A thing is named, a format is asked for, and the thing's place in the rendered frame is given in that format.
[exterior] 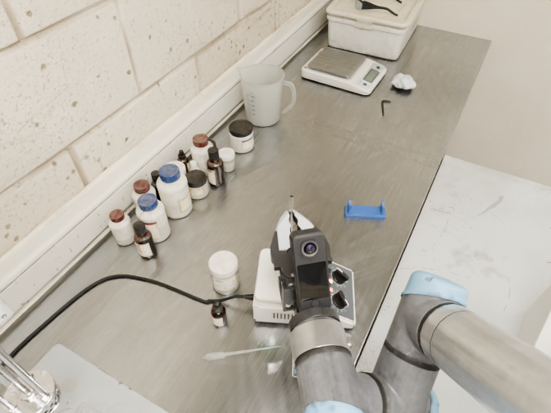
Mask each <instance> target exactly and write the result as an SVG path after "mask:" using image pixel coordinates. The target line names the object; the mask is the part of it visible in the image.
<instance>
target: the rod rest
mask: <svg viewBox="0 0 551 413"><path fill-rule="evenodd" d="M351 201H352V200H351V199H349V200H348V205H345V206H344V216H345V217H352V218H368V219H385V218H386V213H385V201H381V204H380V206H354V205H351Z"/></svg>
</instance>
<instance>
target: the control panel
mask: <svg viewBox="0 0 551 413"><path fill-rule="evenodd" d="M328 268H330V269H331V275H330V276H329V280H330V279H332V281H333V282H332V283H330V287H331V288H332V289H333V291H332V292H330V297H331V307H330V308H332V309H334V310H336V311H337V312H338V314H339V315H340V316H343V317H344V318H347V319H350V320H354V308H353V273H352V271H351V270H348V269H345V268H343V267H342V266H339V265H336V264H334V263H332V264H329V265H328ZM337 268H340V269H341V270H342V271H343V272H344V273H345V274H346V275H347V276H348V277H349V280H347V281H346V282H345V283H344V284H337V283H336V282H335V281H334V279H333V277H332V273H333V271H334V270H336V269H337ZM340 290H341V291H342V292H343V293H344V296H345V297H346V299H347V300H348V306H347V307H345V308H344V309H339V308H338V307H336V306H335V304H334V303H333V301H332V297H333V295H334V294H336V293H337V292H338V291H340Z"/></svg>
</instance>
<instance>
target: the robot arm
mask: <svg viewBox="0 0 551 413"><path fill-rule="evenodd" d="M293 220H294V222H295V223H296V225H297V226H298V227H297V230H295V231H293V232H291V224H290V213H289V211H285V213H284V214H283V215H282V216H281V218H280V220H279V222H278V225H277V226H276V229H275V232H274V236H273V239H272V241H271V263H272V264H273V265H274V271H277V270H279V271H280V276H278V285H279V290H280V299H281V304H282V308H283V311H294V316H293V317H292V318H291V319H290V321H289V331H290V335H289V341H290V346H291V351H292V355H293V360H294V366H295V369H296V374H297V379H298V387H299V392H300V397H301V401H302V406H303V413H439V400H438V398H437V396H436V394H435V391H434V390H433V386H434V383H435V380H436V378H437V375H438V373H439V370H442V371H443V372H444V373H445V374H446V375H447V376H448V377H450V378H451V379H452V380H453V381H454V382H455V383H456V384H458V385H459V386H460V387H461V388H462V389H463V390H465V391H466V392H467V393H468V394H469V395H470V396H471V397H473V398H474V399H475V400H476V401H477V402H478V403H480V404H481V405H482V406H483V407H484V408H485V409H486V410H487V411H488V412H489V413H551V356H549V355H547V354H545V353H544V352H542V351H540V350H539V349H537V348H535V347H533V346H531V345H530V344H528V343H526V342H524V341H522V340H521V339H519V338H517V337H516V336H514V335H512V334H510V333H509V332H507V331H505V330H504V329H501V328H499V327H498V326H497V325H495V324H493V323H491V322H489V321H488V320H486V319H484V318H483V317H481V316H479V315H477V314H476V313H474V312H472V311H470V310H468V309H467V308H466V307H467V304H466V302H467V298H468V291H467V289H466V288H464V287H463V286H462V285H460V284H457V283H455V282H453V281H451V280H449V279H446V278H443V277H440V276H438V275H434V274H432V273H430V272H426V271H424V270H416V271H414V272H413V273H412V274H411V276H410V278H409V280H408V283H407V285H406V288H405V289H404V291H403V292H402V293H401V295H400V297H401V299H400V302H399V304H398V308H397V310H396V312H395V314H394V318H393V320H392V323H391V325H390V327H389V331H388V333H387V335H386V338H385V341H384V343H383V346H382V348H381V350H380V355H379V356H378V359H377V361H376V365H375V367H374V370H373V372H372V373H369V372H363V371H360V372H357V371H356V368H355V365H354V362H353V357H352V354H351V352H350V351H349V348H352V347H353V344H352V342H351V341H347V340H346V335H345V332H344V327H343V325H342V324H341V322H340V318H339V314H338V312H337V311H336V310H334V309H332V308H330V307H331V297H330V281H329V276H330V275H331V269H330V268H328V265H329V264H332V261H333V259H332V257H331V255H330V245H329V243H328V241H327V240H326V237H325V235H324V234H323V233H322V232H321V231H320V230H319V229H318V228H317V227H315V226H314V225H313V224H312V223H311V222H310V221H309V220H308V219H307V218H305V217H304V216H302V215H301V214H299V213H298V212H296V211H295V210H293ZM281 282H282V284H281ZM286 304H287V305H291V306H290V307H287V306H286Z"/></svg>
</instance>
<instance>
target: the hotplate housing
mask: <svg viewBox="0 0 551 413"><path fill-rule="evenodd" d="M352 273H353V272H352ZM244 299H247V300H251V301H253V318H254V319H255V321H256V322H264V323H275V324H286V325H288V324H289V321H290V319H291V318H292V317H293V316H294V311H283V308H282V304H281V303H279V302H260V301H258V300H257V299H256V298H255V292H254V294H245V295H244ZM353 308H354V320H350V319H347V318H344V317H343V316H340V315H339V318H340V322H341V324H342V325H343V327H344V329H353V326H355V324H356V320H355V303H354V286H353Z"/></svg>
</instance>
